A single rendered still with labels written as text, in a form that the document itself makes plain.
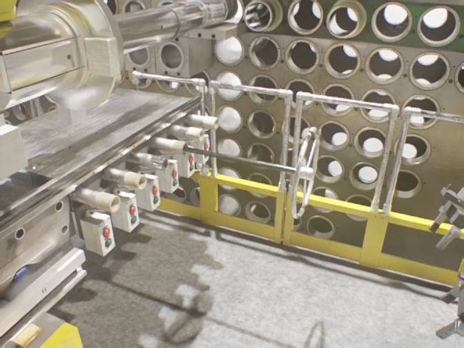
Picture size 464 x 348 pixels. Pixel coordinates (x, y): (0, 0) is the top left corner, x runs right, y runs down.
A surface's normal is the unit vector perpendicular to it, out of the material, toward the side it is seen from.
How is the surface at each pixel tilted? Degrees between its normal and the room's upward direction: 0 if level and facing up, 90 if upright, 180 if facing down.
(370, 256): 90
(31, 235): 90
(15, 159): 90
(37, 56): 90
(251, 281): 0
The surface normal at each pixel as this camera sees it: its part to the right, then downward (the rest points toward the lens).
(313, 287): 0.00, -0.88
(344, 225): -0.40, 0.42
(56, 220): 0.91, 0.19
